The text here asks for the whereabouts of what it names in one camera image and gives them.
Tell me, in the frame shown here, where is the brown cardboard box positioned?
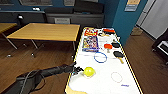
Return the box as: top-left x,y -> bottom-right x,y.
130,26 -> 143,36

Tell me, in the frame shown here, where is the dark grey sofa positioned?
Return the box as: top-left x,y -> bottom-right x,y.
44,0 -> 106,28

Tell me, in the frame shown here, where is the red black striker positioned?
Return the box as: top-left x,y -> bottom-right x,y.
102,28 -> 116,35

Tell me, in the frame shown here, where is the yellow wall notice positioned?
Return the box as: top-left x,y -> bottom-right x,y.
124,0 -> 141,13

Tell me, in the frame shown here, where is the yellow air hockey table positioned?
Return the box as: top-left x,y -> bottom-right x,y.
64,26 -> 144,94

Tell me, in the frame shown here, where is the colourful game box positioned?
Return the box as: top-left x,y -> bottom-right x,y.
81,35 -> 101,53

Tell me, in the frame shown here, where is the yellow wooden table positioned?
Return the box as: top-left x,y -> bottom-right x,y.
6,22 -> 82,58
0,22 -> 19,50

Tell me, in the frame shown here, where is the interior glass window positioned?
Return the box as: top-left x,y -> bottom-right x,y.
19,0 -> 54,7

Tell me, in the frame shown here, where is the black paddle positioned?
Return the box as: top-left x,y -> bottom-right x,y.
112,50 -> 125,65
111,41 -> 121,49

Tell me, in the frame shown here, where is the small yellow bowl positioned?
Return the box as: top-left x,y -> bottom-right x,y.
83,66 -> 97,79

